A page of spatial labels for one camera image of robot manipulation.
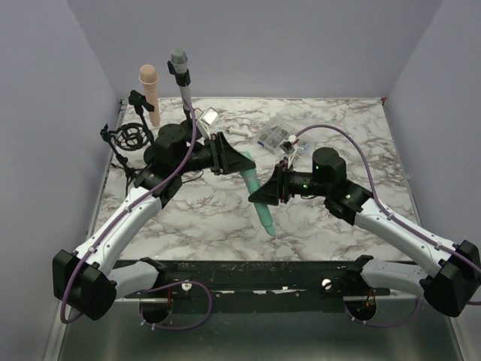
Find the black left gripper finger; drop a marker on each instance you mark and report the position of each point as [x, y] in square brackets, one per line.
[221, 142]
[236, 161]

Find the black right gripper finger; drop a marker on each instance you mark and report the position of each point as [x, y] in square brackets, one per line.
[267, 194]
[280, 169]

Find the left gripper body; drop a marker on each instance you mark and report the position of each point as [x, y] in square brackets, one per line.
[216, 154]

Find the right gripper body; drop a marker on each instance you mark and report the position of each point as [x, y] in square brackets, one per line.
[288, 185]

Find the mint green microphone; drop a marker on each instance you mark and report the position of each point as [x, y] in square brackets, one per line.
[252, 183]

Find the black shock mount tripod stand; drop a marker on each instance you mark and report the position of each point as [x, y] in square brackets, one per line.
[128, 137]

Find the black clip microphone stand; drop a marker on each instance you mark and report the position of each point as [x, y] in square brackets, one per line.
[140, 104]

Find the peach pink microphone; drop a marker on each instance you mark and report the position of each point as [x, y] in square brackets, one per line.
[149, 78]

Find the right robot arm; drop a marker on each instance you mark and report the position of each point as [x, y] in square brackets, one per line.
[444, 273]

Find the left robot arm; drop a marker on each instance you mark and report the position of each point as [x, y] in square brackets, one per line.
[87, 279]

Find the black round base stand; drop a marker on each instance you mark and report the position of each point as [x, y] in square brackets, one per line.
[179, 69]

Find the grey silver microphone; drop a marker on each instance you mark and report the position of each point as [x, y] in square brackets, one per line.
[179, 53]

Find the white plastic faucet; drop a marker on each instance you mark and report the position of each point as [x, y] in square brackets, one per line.
[242, 130]

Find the clear screw organizer box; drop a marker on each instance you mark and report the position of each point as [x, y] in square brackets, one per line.
[278, 130]

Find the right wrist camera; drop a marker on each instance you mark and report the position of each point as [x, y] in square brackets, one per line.
[289, 148]

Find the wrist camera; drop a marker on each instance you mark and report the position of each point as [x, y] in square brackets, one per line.
[289, 148]
[204, 120]

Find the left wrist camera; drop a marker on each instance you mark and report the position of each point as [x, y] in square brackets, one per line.
[204, 120]

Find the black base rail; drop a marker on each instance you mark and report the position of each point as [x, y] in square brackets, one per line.
[259, 278]

